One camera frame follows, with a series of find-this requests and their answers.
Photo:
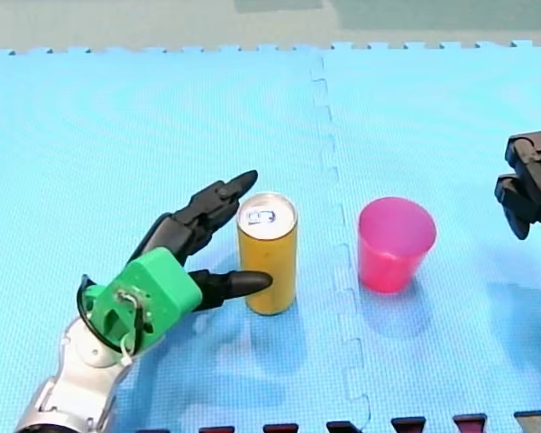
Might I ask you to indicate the yellow drink can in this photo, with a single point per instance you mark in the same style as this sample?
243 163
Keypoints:
266 261

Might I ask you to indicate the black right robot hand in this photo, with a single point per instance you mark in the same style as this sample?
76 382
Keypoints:
534 180

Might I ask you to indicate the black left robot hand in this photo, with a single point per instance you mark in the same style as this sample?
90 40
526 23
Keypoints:
194 225

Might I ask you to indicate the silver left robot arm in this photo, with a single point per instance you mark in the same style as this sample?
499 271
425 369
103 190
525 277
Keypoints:
108 338

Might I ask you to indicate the pink plastic cup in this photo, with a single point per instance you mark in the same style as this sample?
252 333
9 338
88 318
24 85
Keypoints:
394 245

